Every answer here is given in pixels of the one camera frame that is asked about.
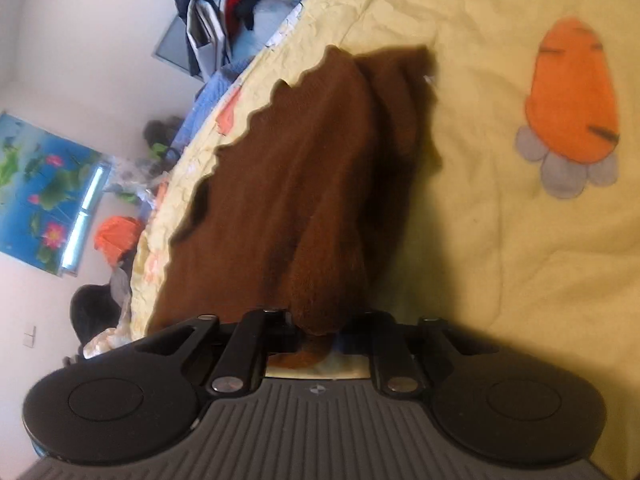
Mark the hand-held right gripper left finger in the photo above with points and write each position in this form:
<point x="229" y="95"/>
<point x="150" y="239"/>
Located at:
<point x="250" y="345"/>

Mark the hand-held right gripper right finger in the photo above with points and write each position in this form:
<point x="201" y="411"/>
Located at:
<point x="387" y="355"/>

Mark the brown knit sweater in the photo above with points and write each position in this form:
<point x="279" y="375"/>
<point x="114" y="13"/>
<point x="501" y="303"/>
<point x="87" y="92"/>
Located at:
<point x="290" y="200"/>

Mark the pile of mixed clothes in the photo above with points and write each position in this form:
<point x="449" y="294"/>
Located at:
<point x="225" y="0"/>

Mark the yellow printed blanket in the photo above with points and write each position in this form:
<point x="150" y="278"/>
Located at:
<point x="500" y="270"/>

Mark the grey cloth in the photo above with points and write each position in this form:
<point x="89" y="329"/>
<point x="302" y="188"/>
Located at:
<point x="120" y="282"/>

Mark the orange bag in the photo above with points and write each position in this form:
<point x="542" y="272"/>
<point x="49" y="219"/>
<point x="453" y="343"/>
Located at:
<point x="117" y="237"/>

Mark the green plastic chair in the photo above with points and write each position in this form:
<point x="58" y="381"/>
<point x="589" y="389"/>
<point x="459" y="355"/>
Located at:
<point x="159" y="150"/>

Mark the dark plush toy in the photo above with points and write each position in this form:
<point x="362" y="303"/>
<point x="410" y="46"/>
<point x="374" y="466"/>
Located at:
<point x="160" y="130"/>

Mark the blue quilted cover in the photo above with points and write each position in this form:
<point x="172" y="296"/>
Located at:
<point x="215" y="90"/>

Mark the grey framed panel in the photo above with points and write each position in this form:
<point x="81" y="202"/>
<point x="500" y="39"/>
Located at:
<point x="172" y="47"/>

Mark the white wall switch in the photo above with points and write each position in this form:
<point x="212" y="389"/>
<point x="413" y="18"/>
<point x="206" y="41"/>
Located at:
<point x="29" y="337"/>

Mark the lotus wall poster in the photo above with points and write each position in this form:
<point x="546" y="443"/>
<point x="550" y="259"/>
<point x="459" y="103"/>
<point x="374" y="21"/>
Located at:
<point x="40" y="185"/>

